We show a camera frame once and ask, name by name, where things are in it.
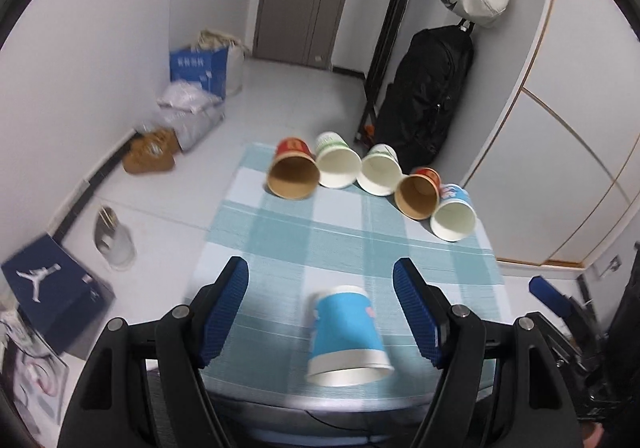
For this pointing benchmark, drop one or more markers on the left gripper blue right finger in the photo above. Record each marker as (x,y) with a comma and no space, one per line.
(499,384)

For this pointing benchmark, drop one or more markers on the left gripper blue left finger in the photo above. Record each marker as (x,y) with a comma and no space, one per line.
(111,405)

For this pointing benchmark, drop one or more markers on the red paper cup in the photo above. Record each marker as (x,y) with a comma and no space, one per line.
(417,195)
(293,173)

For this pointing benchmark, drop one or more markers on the red paper cup right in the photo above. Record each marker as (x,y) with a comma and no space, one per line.
(417,195)

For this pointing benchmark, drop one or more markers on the black coat stand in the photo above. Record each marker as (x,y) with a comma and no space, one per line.
(381,58)

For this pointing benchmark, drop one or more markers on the grey slipper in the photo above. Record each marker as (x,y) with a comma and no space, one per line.
(113,239)

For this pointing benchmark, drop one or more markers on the person hand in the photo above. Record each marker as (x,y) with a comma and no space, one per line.
(592,434)

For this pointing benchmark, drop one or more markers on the green white paper cup left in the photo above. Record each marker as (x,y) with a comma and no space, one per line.
(338,164)

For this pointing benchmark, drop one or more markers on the black backpack hanging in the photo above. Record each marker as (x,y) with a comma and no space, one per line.
(422,100)

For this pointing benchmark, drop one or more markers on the green white paper cup right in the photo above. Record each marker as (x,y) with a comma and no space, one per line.
(380,171)

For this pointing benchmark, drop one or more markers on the green white paper cup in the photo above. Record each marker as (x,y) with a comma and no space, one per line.
(338,164)
(380,171)

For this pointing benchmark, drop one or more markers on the blue Jordan shoe box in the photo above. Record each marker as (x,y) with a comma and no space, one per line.
(59,297)

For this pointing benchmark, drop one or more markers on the red paper cup left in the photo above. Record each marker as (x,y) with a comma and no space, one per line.
(293,173)

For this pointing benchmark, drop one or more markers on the blue cardboard box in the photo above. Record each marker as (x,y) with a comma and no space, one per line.
(207,68)

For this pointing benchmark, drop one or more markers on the teal checked tablecloth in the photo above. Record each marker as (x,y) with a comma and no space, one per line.
(295,249)

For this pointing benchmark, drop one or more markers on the blue paper cup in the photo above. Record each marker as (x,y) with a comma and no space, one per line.
(346,347)
(455,217)

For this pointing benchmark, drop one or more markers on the brown slippers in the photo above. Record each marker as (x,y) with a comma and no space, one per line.
(152,153)

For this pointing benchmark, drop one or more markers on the grey plastic bag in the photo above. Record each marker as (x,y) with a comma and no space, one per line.
(191,112)

